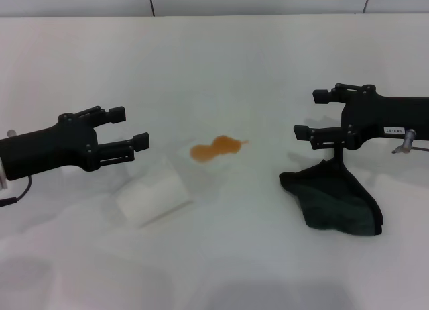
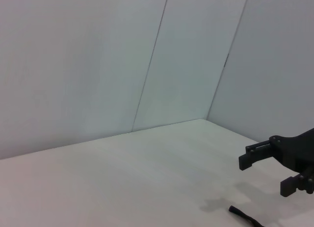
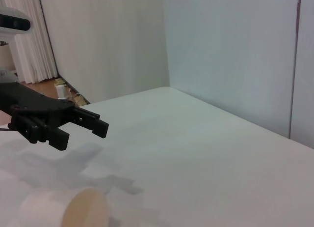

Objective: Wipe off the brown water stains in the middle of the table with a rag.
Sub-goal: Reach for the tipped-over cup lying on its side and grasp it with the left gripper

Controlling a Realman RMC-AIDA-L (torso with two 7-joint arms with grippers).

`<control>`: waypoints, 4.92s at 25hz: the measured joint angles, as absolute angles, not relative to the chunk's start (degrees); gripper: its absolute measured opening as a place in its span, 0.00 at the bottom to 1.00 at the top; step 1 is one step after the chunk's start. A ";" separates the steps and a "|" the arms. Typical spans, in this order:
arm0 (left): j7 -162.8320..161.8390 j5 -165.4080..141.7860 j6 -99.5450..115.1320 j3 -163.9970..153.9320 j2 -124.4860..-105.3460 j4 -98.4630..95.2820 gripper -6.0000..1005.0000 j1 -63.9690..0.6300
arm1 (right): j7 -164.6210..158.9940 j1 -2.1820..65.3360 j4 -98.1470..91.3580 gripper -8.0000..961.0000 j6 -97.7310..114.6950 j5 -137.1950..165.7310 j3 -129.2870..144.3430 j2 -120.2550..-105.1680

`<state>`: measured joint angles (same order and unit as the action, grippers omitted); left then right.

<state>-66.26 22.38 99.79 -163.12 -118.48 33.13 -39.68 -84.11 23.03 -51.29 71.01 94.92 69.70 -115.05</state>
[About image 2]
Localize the dark blue rag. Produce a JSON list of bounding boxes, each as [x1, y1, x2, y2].
[[229, 205, 266, 227]]

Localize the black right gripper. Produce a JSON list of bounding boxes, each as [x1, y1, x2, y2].
[[239, 127, 314, 197]]

